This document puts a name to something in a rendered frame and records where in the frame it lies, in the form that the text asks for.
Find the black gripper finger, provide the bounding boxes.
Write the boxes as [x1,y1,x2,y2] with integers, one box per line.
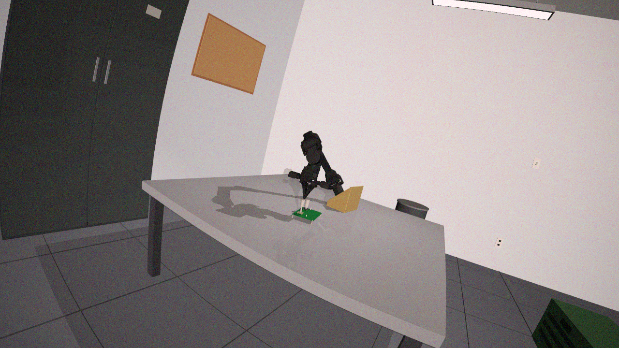
[304,184,317,199]
[300,182,309,199]

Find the green circuit board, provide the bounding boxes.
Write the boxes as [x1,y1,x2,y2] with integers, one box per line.
[292,199,322,224]

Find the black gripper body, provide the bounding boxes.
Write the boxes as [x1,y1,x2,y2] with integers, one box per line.
[288,163,331,189]

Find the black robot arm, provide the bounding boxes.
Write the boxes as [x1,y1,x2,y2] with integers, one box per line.
[300,131,344,196]

